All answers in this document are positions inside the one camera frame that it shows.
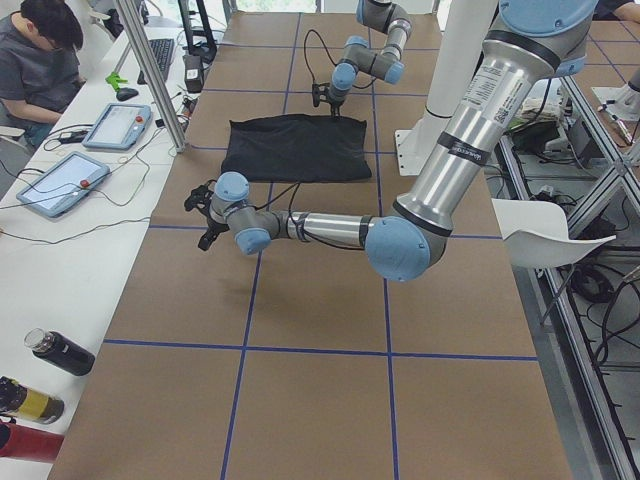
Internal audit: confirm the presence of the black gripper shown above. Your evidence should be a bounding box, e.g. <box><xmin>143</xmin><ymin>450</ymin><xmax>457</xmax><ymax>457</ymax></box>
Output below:
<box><xmin>311</xmin><ymin>82</ymin><xmax>348</xmax><ymax>120</ymax></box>
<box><xmin>184</xmin><ymin>183</ymin><xmax>229</xmax><ymax>251</ymax></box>

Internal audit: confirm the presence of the black graphic t-shirt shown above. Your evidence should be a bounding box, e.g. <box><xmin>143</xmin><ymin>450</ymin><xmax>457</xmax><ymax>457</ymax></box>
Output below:
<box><xmin>221</xmin><ymin>114</ymin><xmax>372</xmax><ymax>183</ymax></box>

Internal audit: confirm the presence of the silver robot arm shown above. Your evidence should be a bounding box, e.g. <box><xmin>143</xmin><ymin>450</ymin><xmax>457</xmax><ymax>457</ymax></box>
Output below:
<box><xmin>311</xmin><ymin>1</ymin><xmax>412</xmax><ymax>117</ymax></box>
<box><xmin>184</xmin><ymin>1</ymin><xmax>596</xmax><ymax>282</ymax></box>

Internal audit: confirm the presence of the upper teach pendant tablet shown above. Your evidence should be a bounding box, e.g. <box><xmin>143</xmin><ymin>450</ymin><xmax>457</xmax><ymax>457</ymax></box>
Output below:
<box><xmin>82</xmin><ymin>103</ymin><xmax>152</xmax><ymax>151</ymax></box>

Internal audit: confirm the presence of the teach pendant tablet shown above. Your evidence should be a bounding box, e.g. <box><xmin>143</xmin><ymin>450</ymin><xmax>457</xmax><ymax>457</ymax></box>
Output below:
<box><xmin>16</xmin><ymin>152</ymin><xmax>111</xmax><ymax>219</ymax></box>
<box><xmin>82</xmin><ymin>103</ymin><xmax>152</xmax><ymax>151</ymax></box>

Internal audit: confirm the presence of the lower teach pendant tablet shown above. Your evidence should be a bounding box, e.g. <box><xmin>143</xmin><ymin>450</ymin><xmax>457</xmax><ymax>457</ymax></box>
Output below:
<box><xmin>16</xmin><ymin>152</ymin><xmax>111</xmax><ymax>219</ymax></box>

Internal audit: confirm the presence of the black keyboard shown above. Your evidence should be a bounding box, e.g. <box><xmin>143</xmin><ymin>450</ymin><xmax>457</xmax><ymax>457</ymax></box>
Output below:
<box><xmin>149</xmin><ymin>38</ymin><xmax>175</xmax><ymax>82</ymax></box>

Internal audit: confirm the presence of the black water bottle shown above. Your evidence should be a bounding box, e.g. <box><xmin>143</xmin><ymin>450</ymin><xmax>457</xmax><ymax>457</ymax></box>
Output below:
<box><xmin>24</xmin><ymin>328</ymin><xmax>95</xmax><ymax>376</ymax></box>

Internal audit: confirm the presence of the seated person grey shirt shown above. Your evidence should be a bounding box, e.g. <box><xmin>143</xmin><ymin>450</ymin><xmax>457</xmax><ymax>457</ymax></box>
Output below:
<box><xmin>1</xmin><ymin>0</ymin><xmax>84</xmax><ymax>148</ymax></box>

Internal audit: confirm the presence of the white plastic chair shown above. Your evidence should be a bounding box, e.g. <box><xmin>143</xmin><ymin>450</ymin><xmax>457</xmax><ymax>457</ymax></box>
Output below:
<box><xmin>492</xmin><ymin>199</ymin><xmax>616</xmax><ymax>269</ymax></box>

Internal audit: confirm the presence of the yellow black bottle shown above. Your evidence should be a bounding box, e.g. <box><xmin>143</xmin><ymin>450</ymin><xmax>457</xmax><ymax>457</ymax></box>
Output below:
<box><xmin>1</xmin><ymin>376</ymin><xmax>65</xmax><ymax>424</ymax></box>

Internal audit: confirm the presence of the red bottle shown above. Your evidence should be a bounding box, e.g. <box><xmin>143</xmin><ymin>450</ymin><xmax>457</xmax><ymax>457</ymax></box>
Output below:
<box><xmin>0</xmin><ymin>421</ymin><xmax>65</xmax><ymax>464</ymax></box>

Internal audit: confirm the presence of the aluminium frame post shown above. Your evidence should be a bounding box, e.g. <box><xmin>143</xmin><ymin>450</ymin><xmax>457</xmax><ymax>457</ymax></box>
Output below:
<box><xmin>114</xmin><ymin>0</ymin><xmax>186</xmax><ymax>153</ymax></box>

